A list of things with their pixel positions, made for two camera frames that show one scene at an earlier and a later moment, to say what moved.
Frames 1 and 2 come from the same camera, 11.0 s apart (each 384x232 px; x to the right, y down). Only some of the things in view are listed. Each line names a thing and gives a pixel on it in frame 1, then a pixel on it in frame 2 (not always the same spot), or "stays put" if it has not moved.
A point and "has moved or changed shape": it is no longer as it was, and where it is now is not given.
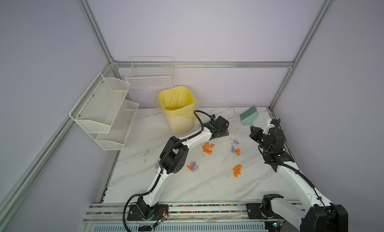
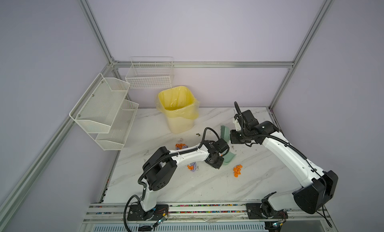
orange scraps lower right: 236,170 stays put
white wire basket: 150,72 stays put
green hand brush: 249,116 has moved or changed shape
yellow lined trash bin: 178,104 stays put
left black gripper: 224,132 to 218,164
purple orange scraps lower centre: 192,166 stays put
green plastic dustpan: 205,120 to 228,157
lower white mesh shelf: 115,139 stays put
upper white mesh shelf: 97,109 stays put
